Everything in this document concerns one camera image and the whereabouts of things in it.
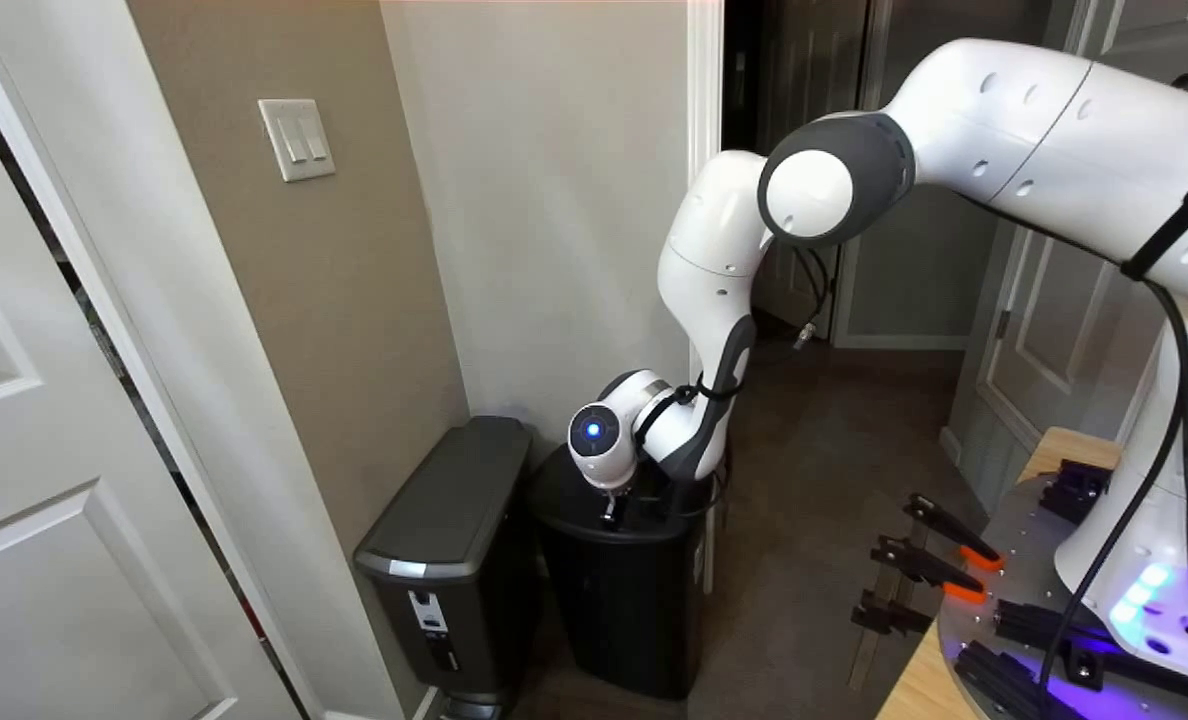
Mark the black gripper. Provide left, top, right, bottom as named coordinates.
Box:
left=596, top=478, right=713, bottom=527

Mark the black plastic trash bin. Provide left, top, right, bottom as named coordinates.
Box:
left=526, top=449, right=702, bottom=700

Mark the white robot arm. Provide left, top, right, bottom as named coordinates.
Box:
left=566, top=39, right=1188, bottom=675

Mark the grey steel trash bin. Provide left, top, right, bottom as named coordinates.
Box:
left=355, top=415, right=538, bottom=720

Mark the black clamp lowest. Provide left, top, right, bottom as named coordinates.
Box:
left=852, top=593, right=929, bottom=635

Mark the orange black clamp lower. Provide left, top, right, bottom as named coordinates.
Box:
left=870, top=537, right=988, bottom=607

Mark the orange black clamp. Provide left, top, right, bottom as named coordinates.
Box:
left=905, top=493, right=1005, bottom=574
left=870, top=537, right=988, bottom=607

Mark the orange black clamp upper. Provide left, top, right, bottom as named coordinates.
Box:
left=905, top=493, right=1005, bottom=574

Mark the white panel door near bins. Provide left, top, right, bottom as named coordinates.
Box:
left=0, top=166, right=297, bottom=720

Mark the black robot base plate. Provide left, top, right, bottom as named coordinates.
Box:
left=938, top=461, right=1188, bottom=720

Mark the grey hallway door with handle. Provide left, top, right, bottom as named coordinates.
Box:
left=942, top=0, right=1188, bottom=510

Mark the white wall light switch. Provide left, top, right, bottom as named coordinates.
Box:
left=261, top=101, right=334, bottom=183

